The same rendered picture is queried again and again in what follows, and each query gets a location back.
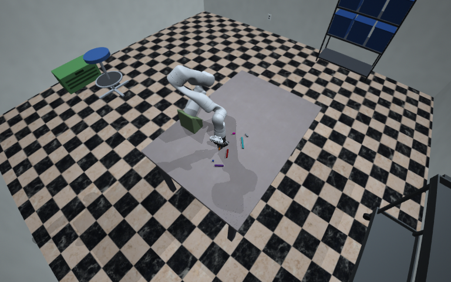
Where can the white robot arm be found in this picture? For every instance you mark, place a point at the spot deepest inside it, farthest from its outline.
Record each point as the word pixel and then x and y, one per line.
pixel 179 76

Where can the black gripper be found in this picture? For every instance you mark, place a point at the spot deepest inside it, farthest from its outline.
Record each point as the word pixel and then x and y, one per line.
pixel 222 145

